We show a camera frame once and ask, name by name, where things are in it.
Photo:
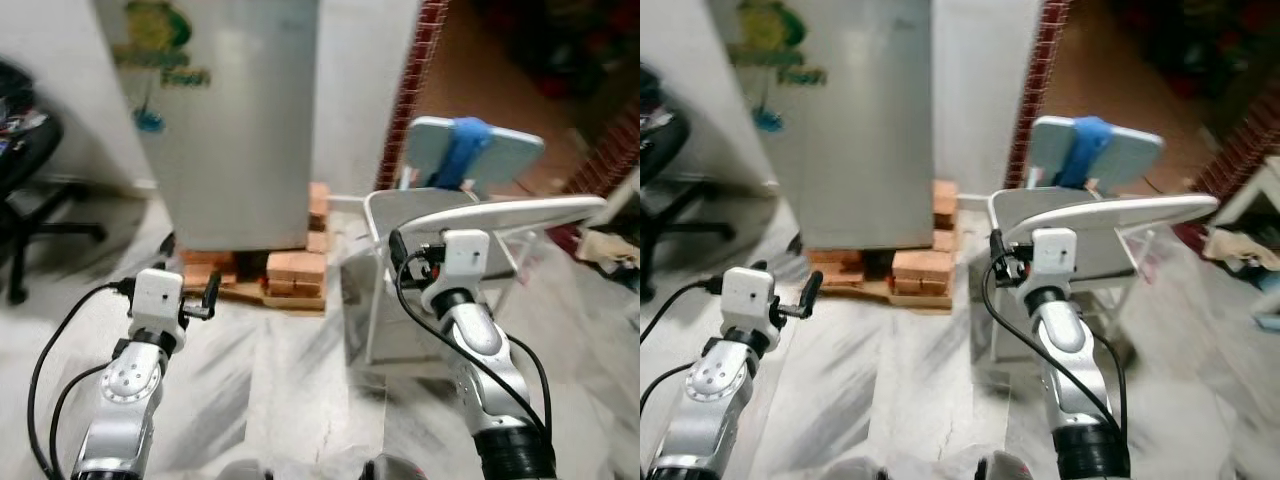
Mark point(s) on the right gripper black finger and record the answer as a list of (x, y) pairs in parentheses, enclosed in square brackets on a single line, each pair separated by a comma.
[(995, 247), (396, 250)]

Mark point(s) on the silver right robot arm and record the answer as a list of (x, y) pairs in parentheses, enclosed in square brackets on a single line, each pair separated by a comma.
[(475, 335), (1062, 335)]

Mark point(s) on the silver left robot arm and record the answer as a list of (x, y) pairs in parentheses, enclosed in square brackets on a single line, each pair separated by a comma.
[(125, 385), (712, 385)]

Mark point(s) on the small blue fridge sticker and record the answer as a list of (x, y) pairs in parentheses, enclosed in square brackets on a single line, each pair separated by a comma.
[(770, 120), (150, 120)]

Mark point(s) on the grey silver fridge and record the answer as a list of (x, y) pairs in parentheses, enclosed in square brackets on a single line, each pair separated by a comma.
[(240, 120), (860, 120)]

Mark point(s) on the green fridge sticker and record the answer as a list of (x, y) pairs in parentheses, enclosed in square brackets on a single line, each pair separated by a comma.
[(770, 25), (150, 25)]

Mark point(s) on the red brick stack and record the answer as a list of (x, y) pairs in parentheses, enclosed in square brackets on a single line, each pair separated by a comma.
[(920, 265), (295, 270), (830, 262), (205, 262)]

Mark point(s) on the blue cloth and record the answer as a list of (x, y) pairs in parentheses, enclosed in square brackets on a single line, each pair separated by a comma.
[(1088, 150), (465, 150)]

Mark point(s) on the pale blue chair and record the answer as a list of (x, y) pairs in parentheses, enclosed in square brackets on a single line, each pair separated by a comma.
[(510, 150), (1135, 150)]

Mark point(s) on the tan paper bag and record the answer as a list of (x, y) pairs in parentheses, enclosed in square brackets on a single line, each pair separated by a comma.
[(610, 248), (1240, 248)]

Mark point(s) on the black office chair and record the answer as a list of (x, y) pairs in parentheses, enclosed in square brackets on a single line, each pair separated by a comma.
[(25, 150), (660, 150)]

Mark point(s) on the robot left leg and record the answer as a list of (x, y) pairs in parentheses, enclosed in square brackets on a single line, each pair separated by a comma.
[(245, 472), (865, 472)]

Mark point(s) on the robot leg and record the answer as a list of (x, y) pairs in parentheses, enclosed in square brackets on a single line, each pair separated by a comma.
[(1005, 468), (395, 468), (865, 472), (245, 472)]

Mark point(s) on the robot right leg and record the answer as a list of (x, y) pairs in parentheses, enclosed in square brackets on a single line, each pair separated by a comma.
[(395, 468), (1005, 468)]

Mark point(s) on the white side table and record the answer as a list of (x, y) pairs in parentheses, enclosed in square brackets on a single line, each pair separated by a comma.
[(1255, 185)]

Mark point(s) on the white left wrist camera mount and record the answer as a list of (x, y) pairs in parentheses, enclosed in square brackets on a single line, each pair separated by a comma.
[(748, 298), (157, 298)]

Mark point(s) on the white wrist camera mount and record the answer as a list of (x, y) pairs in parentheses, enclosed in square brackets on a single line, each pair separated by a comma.
[(748, 298), (157, 298), (1052, 255), (465, 258)]

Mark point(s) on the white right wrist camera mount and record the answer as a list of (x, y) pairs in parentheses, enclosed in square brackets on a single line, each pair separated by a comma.
[(1052, 255), (465, 258)]

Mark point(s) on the grey folding chair white frame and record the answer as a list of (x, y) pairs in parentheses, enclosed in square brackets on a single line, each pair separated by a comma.
[(500, 212), (1120, 212)]

